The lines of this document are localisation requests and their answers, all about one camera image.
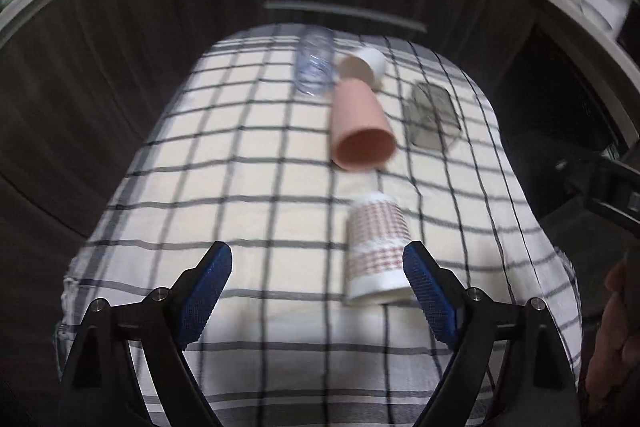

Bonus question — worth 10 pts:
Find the white red patterned cup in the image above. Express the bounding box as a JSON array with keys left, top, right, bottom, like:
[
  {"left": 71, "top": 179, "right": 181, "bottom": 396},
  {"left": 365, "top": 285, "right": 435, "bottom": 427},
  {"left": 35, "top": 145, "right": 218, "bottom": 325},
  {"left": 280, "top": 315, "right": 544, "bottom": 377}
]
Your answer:
[{"left": 344, "top": 192, "right": 411, "bottom": 306}]

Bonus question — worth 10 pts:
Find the smoky square transparent cup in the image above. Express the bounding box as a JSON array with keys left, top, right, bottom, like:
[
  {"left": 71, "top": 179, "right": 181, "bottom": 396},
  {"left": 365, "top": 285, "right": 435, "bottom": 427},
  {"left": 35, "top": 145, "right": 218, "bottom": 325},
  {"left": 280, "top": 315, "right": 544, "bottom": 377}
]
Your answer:
[{"left": 404, "top": 82, "right": 461, "bottom": 153}]

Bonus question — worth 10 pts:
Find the pink plastic cup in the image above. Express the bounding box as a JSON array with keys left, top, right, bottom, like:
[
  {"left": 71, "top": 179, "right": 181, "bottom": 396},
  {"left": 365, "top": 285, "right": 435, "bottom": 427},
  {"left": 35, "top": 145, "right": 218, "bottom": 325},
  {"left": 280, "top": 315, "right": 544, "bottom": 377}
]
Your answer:
[{"left": 330, "top": 78, "right": 397, "bottom": 171}]

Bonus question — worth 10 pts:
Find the small white cup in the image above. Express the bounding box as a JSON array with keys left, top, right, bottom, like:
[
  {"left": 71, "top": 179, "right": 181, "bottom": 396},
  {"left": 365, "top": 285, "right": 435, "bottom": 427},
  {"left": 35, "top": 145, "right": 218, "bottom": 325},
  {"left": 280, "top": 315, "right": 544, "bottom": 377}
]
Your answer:
[{"left": 337, "top": 46, "right": 386, "bottom": 91}]

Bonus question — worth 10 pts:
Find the clear plastic cup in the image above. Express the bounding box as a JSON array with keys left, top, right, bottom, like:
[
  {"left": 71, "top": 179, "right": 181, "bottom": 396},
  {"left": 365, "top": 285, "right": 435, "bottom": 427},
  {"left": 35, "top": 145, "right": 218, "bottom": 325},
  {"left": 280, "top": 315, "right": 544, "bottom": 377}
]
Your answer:
[{"left": 294, "top": 26, "right": 334, "bottom": 96}]

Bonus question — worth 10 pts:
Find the person's hand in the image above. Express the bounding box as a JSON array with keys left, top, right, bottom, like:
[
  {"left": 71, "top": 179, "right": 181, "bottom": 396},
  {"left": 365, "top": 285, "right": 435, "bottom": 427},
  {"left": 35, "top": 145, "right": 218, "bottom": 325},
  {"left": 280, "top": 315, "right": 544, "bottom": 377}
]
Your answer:
[{"left": 586, "top": 261, "right": 639, "bottom": 411}]

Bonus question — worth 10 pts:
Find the checkered white tablecloth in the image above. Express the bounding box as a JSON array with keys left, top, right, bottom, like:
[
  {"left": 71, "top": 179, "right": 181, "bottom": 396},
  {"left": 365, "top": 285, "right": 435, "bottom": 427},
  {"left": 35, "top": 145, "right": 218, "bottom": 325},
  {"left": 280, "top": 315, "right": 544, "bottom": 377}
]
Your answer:
[{"left": 55, "top": 25, "right": 582, "bottom": 426}]

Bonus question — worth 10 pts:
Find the grey drawer handle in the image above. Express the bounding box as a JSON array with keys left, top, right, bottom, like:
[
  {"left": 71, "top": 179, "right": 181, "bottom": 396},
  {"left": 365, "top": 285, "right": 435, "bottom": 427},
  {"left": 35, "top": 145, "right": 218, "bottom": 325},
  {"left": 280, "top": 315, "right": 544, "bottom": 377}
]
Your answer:
[{"left": 264, "top": 0, "right": 427, "bottom": 34}]

